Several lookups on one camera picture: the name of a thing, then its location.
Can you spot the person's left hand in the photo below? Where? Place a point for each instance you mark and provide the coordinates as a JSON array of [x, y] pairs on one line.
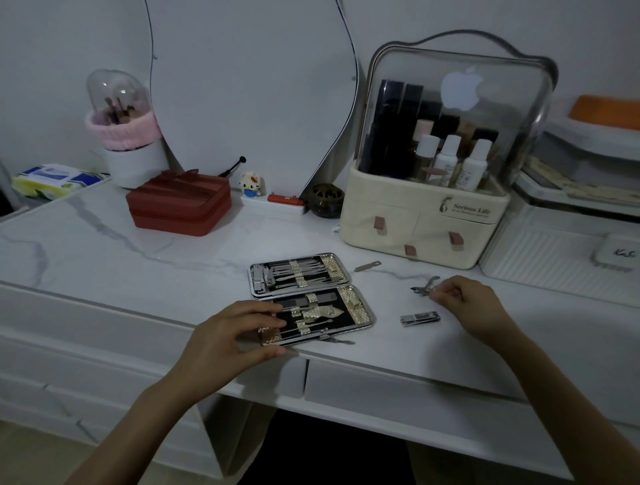
[[215, 350]]

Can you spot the person's right hand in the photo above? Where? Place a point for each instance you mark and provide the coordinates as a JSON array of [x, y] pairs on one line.
[[475, 310]]

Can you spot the silver cuticle nipper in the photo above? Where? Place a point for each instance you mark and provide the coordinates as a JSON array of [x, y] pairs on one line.
[[425, 287]]

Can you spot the large nail clipper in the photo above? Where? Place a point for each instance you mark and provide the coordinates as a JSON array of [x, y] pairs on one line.
[[420, 319]]

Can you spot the small silver nail clipper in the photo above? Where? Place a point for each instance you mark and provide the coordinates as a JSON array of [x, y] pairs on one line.
[[257, 280]]

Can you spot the ornate silver nail clipper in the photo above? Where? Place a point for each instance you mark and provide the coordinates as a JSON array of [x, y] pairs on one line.
[[320, 313]]

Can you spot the small metal file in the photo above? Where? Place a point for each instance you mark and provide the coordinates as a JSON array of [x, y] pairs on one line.
[[367, 266]]

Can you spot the manicure set case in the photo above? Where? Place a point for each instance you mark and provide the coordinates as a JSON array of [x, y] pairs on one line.
[[357, 310]]

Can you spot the person's right forearm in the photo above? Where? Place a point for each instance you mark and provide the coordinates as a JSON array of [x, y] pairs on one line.
[[565, 404]]

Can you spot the white ribbed storage box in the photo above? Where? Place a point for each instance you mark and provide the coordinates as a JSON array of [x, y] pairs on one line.
[[540, 255]]

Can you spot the red jewelry box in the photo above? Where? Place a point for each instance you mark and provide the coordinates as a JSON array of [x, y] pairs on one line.
[[177, 205]]

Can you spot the cream cosmetic organizer clear lid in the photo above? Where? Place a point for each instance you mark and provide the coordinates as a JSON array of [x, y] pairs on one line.
[[400, 225]]

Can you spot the white side cabinet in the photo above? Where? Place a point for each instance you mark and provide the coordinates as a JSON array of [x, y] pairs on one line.
[[75, 370]]

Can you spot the wide white lotion bottle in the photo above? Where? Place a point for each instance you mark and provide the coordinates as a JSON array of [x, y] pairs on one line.
[[472, 167]]

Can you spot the white mirror base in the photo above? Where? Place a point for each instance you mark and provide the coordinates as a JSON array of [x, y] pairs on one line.
[[272, 210]]

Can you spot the slim white lotion bottle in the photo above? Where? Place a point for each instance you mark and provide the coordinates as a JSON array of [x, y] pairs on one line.
[[446, 159]]

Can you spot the small white case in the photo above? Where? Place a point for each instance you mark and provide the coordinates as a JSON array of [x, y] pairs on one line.
[[617, 250]]

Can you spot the clear bottle white cap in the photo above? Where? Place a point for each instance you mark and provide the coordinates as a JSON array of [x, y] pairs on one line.
[[426, 152]]

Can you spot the white cat figurine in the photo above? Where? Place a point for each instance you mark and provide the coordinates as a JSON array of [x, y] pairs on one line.
[[251, 185]]

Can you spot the black ball-tipped stick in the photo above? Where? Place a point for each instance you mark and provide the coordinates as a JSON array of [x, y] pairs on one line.
[[234, 166]]

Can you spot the dark round incense burner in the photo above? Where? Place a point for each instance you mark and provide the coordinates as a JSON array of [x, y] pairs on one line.
[[325, 201]]

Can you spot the pink capped bottle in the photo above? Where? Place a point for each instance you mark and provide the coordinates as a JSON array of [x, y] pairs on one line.
[[422, 129]]

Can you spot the white stacked tray organizer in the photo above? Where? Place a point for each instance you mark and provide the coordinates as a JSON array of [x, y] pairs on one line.
[[580, 145]]

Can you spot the white brush holder clear dome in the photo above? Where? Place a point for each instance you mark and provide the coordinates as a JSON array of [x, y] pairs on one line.
[[137, 167]]

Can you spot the pink knitted headband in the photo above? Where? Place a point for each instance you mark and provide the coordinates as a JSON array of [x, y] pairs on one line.
[[125, 134]]

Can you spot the blue yellow tissue packet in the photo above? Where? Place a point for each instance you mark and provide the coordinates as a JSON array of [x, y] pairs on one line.
[[52, 181]]

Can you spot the orange cloth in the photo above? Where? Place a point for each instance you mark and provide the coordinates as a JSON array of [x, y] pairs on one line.
[[605, 111]]

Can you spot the bunch of makeup brushes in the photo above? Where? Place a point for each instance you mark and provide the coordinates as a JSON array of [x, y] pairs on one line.
[[120, 111]]

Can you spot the heart-shaped white mirror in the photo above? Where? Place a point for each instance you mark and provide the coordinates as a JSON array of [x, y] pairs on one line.
[[250, 90]]

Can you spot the grey framed panel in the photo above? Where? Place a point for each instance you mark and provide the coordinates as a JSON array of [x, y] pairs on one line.
[[4, 185]]

